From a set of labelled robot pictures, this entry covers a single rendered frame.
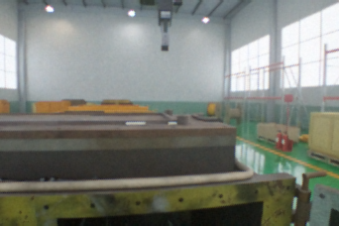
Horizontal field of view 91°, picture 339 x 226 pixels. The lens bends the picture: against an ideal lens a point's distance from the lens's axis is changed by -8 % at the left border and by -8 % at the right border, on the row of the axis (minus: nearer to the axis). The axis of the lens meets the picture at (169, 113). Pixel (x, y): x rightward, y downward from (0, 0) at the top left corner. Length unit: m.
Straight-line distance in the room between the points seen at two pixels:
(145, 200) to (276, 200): 0.35
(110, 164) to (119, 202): 0.10
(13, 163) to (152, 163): 0.35
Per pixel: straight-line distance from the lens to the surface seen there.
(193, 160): 0.52
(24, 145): 0.56
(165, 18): 0.63
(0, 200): 0.54
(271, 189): 0.57
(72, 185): 0.47
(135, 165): 0.50
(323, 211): 0.62
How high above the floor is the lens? 1.44
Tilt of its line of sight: 5 degrees down
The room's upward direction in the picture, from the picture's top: 1 degrees clockwise
